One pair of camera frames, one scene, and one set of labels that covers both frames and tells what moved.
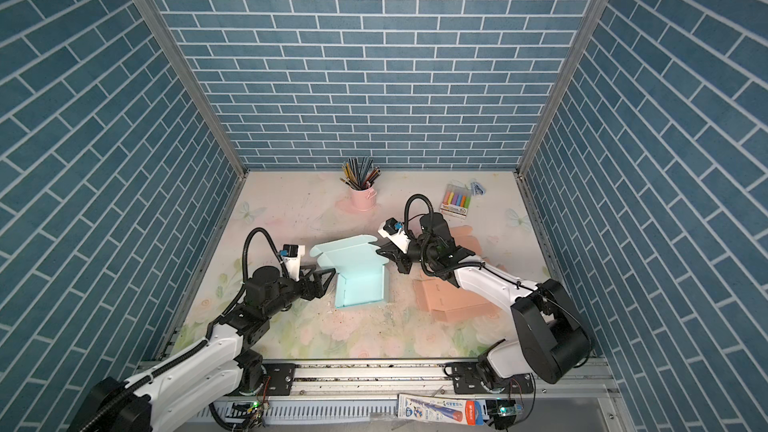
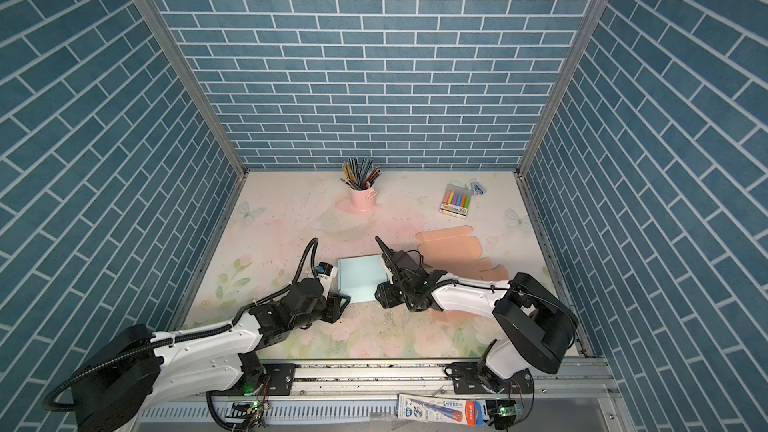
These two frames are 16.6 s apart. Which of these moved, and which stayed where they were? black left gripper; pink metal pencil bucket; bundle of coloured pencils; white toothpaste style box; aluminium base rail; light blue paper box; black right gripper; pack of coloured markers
Moved: light blue paper box; black right gripper; black left gripper
Stayed: bundle of coloured pencils; pink metal pencil bucket; pack of coloured markers; aluminium base rail; white toothpaste style box
